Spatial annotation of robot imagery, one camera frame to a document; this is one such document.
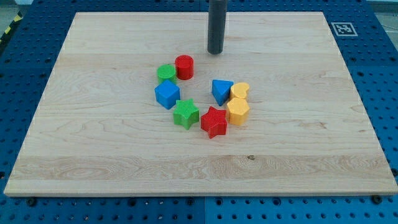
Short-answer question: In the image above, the blue cube block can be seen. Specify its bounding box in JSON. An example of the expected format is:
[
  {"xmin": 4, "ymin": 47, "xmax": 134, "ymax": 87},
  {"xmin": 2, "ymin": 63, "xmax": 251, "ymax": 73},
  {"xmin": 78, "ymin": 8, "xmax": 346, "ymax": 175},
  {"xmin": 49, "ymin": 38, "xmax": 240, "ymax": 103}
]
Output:
[{"xmin": 154, "ymin": 80, "xmax": 180, "ymax": 110}]

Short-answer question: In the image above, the white fiducial marker tag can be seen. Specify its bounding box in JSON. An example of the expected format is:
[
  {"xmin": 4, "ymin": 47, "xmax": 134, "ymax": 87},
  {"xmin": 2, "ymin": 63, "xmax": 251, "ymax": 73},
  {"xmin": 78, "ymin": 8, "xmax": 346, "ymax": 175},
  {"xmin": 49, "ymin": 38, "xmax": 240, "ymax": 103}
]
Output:
[{"xmin": 331, "ymin": 22, "xmax": 358, "ymax": 37}]

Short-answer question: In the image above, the red star block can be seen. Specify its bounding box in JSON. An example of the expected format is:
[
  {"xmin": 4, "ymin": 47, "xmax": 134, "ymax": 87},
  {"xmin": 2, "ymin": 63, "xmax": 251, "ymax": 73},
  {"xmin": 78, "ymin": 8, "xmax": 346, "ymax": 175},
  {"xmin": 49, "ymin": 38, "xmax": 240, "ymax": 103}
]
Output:
[{"xmin": 201, "ymin": 106, "xmax": 228, "ymax": 139}]

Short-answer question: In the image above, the green star block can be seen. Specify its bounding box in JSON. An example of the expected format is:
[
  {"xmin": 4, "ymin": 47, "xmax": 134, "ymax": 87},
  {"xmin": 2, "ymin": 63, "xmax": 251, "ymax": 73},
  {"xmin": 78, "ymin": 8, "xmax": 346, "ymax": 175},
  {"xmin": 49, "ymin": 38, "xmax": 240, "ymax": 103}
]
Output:
[{"xmin": 173, "ymin": 98, "xmax": 200, "ymax": 130}]

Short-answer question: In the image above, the blue triangle block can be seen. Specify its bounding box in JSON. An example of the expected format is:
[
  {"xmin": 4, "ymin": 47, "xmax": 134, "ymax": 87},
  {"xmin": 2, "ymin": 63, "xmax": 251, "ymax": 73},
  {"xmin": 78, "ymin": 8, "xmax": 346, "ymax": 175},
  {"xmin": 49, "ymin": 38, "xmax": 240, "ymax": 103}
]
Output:
[{"xmin": 211, "ymin": 80, "xmax": 234, "ymax": 106}]

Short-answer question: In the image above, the yellow hexagon block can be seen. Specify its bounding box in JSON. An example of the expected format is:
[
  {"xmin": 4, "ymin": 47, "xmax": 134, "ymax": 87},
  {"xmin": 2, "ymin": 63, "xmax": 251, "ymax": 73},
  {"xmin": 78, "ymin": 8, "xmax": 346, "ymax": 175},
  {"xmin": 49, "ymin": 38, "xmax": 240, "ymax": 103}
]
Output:
[{"xmin": 226, "ymin": 98, "xmax": 250, "ymax": 126}]

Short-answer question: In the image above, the yellow heart block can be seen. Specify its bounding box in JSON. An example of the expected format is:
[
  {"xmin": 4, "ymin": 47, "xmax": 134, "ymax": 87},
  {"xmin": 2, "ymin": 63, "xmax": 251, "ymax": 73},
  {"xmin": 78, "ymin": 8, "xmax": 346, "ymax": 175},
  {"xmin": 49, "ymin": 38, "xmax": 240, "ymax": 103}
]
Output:
[{"xmin": 229, "ymin": 82, "xmax": 250, "ymax": 100}]

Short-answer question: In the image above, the black yellow hazard tape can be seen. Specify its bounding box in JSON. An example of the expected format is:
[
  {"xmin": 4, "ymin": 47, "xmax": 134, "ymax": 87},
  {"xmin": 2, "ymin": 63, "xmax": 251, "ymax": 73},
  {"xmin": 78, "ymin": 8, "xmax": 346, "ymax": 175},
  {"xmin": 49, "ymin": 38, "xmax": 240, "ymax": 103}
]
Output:
[{"xmin": 1, "ymin": 11, "xmax": 24, "ymax": 46}]

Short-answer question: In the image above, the red cylinder block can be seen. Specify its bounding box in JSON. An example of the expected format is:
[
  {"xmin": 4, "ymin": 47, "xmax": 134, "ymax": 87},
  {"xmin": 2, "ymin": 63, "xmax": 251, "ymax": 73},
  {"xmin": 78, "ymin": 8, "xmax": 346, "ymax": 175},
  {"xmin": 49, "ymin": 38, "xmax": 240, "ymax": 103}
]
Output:
[{"xmin": 175, "ymin": 55, "xmax": 194, "ymax": 80}]

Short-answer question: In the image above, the green cylinder block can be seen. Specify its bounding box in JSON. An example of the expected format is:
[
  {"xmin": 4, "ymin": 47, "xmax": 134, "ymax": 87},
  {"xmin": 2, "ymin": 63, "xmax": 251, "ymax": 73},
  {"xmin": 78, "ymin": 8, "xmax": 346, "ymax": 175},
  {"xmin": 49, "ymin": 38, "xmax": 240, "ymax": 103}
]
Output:
[{"xmin": 157, "ymin": 64, "xmax": 177, "ymax": 84}]

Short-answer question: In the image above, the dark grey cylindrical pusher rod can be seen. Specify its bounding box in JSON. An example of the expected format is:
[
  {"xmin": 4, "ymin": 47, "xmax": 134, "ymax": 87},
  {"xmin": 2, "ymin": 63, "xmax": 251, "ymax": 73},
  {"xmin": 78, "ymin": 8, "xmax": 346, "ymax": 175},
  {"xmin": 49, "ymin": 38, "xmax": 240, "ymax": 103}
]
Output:
[{"xmin": 207, "ymin": 0, "xmax": 228, "ymax": 55}]

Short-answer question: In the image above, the light wooden board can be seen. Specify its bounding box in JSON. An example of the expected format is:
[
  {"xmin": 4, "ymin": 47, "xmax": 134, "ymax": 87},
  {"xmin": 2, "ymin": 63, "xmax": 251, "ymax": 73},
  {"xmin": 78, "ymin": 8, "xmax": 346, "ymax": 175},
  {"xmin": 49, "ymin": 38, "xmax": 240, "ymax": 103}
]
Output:
[{"xmin": 4, "ymin": 12, "xmax": 397, "ymax": 197}]

